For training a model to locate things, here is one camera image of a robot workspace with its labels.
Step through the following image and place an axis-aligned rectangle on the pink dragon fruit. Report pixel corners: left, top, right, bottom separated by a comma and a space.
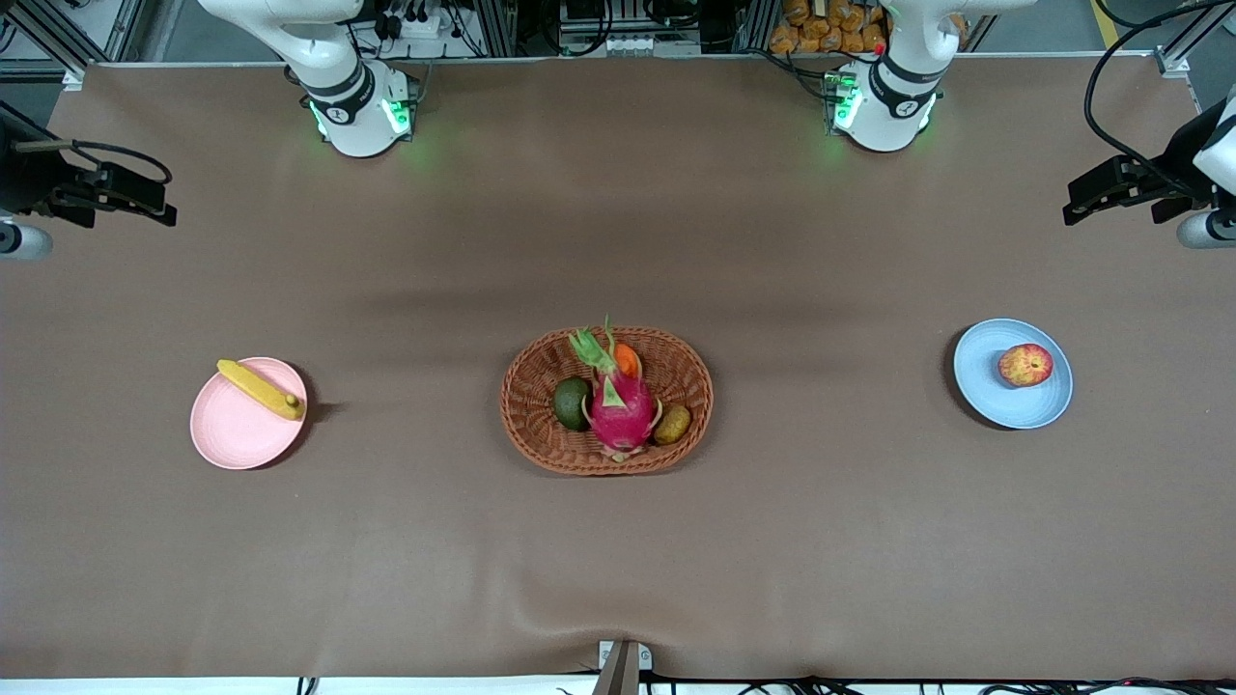
570, 316, 665, 462

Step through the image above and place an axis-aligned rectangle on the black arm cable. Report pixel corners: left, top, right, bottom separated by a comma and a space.
0, 101, 175, 186
1083, 0, 1236, 180

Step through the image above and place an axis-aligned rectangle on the pink round plate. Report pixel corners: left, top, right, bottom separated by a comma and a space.
189, 357, 309, 471

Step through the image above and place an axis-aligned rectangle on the blue round plate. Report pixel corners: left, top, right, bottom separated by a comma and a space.
953, 319, 1074, 431

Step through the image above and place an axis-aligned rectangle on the white power strip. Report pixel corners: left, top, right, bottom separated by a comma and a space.
372, 5, 447, 42

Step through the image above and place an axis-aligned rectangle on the aluminium frame profile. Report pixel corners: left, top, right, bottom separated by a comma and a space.
1154, 10, 1236, 80
0, 0, 146, 90

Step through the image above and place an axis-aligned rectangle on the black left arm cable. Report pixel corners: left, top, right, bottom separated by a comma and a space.
1083, 0, 1236, 180

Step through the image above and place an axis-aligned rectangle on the red yellow apple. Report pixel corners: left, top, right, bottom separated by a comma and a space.
997, 344, 1054, 388

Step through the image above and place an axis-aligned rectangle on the bag of orange snacks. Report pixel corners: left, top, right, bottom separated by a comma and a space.
770, 0, 889, 56

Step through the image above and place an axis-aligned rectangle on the dark green avocado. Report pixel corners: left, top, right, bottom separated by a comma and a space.
553, 377, 593, 432

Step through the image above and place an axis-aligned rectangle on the brown wicker basket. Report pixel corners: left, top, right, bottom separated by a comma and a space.
499, 326, 715, 476

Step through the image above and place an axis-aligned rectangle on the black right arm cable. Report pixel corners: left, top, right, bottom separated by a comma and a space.
0, 101, 175, 186

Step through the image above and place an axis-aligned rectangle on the brown table mat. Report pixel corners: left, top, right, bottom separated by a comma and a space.
0, 56, 1236, 681

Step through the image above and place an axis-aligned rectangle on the yellow banana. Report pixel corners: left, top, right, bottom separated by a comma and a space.
216, 359, 306, 422

